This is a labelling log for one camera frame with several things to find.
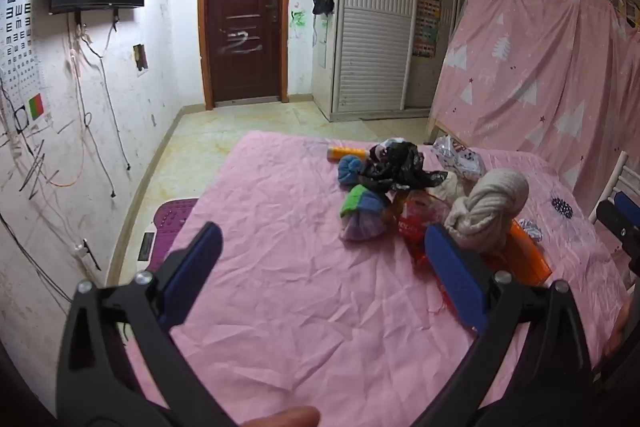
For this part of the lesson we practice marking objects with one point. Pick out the brown wall box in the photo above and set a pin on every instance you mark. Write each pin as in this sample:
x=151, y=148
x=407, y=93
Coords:
x=140, y=57

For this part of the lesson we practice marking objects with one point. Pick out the white eye chart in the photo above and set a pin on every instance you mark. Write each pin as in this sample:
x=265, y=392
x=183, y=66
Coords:
x=15, y=32

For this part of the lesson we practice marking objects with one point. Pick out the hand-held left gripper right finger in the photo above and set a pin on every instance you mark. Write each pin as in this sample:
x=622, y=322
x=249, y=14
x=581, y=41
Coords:
x=455, y=279

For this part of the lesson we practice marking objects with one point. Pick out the white metal rail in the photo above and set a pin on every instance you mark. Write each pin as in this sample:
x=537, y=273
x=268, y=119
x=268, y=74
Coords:
x=612, y=182

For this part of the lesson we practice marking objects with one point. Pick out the person's left hand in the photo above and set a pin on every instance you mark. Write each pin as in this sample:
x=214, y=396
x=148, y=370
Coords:
x=287, y=418

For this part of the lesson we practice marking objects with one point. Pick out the red snack wrapper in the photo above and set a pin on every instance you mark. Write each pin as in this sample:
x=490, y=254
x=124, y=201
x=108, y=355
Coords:
x=417, y=222

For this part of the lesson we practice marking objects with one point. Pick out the silver patterned wrapper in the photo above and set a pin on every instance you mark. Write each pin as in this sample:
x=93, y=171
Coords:
x=460, y=157

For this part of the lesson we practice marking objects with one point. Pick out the orange bottle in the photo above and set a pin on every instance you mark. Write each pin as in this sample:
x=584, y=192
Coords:
x=347, y=153

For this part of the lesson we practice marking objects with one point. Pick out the colourful grid poster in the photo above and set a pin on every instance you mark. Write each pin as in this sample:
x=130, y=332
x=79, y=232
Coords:
x=427, y=26

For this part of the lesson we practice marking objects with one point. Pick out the black plastic bag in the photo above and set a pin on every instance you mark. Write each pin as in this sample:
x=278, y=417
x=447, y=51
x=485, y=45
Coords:
x=400, y=167

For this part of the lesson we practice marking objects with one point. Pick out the grey white sock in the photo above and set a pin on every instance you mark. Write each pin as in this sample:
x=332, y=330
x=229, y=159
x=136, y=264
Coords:
x=398, y=141

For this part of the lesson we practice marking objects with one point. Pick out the cream crumpled paper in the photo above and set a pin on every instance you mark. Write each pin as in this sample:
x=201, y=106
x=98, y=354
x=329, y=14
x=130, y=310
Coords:
x=447, y=188

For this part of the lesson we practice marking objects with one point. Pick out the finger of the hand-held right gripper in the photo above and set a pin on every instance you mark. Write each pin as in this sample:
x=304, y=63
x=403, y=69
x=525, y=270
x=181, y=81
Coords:
x=622, y=219

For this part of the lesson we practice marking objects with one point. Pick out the orange box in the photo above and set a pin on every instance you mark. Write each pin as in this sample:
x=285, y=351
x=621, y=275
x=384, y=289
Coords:
x=525, y=257

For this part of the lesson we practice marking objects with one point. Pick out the pink bed sheet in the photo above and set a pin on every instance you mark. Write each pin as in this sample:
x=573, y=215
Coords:
x=300, y=282

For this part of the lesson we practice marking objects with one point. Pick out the small silver wrapper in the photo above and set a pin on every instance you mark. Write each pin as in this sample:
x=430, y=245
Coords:
x=530, y=229

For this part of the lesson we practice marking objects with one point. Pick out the small black hanging bag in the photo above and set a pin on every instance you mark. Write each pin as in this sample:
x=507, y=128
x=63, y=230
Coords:
x=323, y=3

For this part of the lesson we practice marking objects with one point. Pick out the blue knitted ball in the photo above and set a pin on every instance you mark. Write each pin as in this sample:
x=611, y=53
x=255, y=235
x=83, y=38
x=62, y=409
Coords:
x=352, y=170

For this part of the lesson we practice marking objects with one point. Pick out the pink printed curtain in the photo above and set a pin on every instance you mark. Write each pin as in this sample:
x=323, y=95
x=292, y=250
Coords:
x=525, y=72

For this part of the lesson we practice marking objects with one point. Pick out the green blue sock ball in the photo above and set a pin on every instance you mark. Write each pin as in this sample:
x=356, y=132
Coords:
x=362, y=202

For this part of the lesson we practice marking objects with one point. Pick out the white slatted wardrobe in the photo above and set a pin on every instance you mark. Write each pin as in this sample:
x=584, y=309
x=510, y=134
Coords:
x=375, y=32

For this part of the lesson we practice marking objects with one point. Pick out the purple cloth ball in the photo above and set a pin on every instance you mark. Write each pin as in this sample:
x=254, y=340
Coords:
x=362, y=228

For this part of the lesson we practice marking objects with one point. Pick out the cream knotted knit cloth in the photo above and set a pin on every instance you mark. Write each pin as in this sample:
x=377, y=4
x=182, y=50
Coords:
x=490, y=207

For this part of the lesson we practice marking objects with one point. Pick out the dark brown door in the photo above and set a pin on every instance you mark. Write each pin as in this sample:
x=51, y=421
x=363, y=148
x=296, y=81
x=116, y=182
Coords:
x=245, y=7

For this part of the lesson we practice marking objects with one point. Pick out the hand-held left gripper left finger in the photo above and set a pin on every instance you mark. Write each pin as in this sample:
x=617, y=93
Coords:
x=199, y=259

